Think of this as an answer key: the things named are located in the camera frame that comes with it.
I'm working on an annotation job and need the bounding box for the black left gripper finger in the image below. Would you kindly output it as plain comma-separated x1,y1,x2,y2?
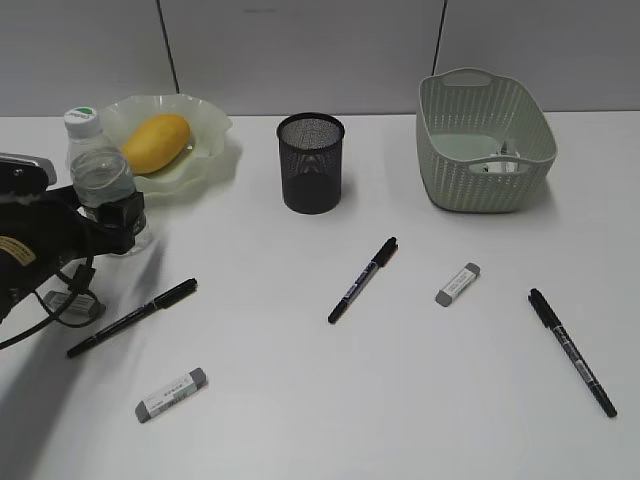
83,192,146,255

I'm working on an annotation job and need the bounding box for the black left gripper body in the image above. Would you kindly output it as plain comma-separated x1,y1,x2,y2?
1,186,95,318

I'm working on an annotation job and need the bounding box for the clear plastic water bottle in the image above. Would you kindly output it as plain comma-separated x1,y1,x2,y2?
63,104,152,256

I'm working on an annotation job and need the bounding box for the yellow mango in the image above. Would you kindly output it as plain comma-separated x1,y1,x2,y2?
121,114,191,175

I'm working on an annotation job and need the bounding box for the white waste paper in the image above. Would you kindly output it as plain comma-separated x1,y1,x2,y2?
479,140,521,173

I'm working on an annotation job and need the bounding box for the black marker pen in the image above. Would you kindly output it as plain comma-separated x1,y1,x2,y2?
528,288,618,418
66,278,198,359
328,237,398,325

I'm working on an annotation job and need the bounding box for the grey white eraser far left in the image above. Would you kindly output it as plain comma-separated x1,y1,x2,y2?
44,290,106,318

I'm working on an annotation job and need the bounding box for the grey white eraser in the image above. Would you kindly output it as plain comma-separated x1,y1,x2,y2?
435,262,481,307
134,368,207,424
44,290,106,318

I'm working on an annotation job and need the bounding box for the pale green wavy glass plate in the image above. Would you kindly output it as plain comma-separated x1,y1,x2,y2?
99,94,232,195

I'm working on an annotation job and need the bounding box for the grey white eraser front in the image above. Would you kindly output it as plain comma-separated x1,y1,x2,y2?
134,368,207,424

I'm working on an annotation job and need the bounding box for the black mesh pen holder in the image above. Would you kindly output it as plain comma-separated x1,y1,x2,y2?
276,112,345,215

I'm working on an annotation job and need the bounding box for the grey white eraser right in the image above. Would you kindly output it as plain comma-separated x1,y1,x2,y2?
435,262,481,307

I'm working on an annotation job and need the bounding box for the pale green woven plastic basket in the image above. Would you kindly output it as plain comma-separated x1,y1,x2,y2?
416,68,557,213

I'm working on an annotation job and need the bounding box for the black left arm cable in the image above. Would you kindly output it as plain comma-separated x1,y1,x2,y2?
0,254,109,351

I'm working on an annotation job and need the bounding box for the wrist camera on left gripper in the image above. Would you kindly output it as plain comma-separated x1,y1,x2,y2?
1,153,57,201

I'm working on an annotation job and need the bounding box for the black wall cable right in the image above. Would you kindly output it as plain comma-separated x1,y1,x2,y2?
429,0,448,77

